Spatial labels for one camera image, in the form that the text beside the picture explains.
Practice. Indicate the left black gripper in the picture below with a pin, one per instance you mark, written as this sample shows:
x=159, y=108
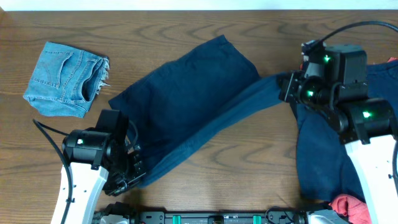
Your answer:
x=137, y=173

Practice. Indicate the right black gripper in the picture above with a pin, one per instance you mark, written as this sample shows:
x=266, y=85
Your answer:
x=291, y=91

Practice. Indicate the navy blue shorts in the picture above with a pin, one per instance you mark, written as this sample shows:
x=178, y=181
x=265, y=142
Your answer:
x=180, y=106

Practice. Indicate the light blue denim shorts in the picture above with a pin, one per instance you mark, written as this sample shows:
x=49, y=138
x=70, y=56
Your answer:
x=66, y=80

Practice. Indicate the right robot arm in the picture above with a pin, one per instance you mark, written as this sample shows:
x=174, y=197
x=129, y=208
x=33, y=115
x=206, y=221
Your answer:
x=333, y=83

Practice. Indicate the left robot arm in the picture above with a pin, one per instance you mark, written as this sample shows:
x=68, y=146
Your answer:
x=102, y=159

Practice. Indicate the navy blue garment in pile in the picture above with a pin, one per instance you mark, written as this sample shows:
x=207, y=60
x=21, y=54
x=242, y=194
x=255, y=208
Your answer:
x=311, y=128

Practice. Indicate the red garment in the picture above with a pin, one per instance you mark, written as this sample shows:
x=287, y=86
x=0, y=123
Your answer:
x=351, y=207

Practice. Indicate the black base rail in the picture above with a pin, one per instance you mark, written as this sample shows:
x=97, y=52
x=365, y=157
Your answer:
x=205, y=217

